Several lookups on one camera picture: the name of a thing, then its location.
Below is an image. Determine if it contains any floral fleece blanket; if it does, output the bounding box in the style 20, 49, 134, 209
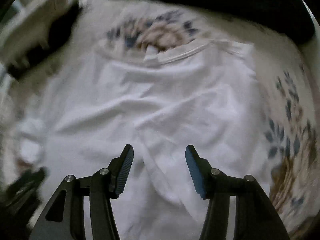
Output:
1, 0, 319, 239

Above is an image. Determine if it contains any white t-shirt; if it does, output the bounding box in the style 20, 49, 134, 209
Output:
19, 40, 271, 239

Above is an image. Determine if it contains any cream folded garment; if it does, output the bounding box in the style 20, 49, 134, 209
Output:
1, 0, 68, 66

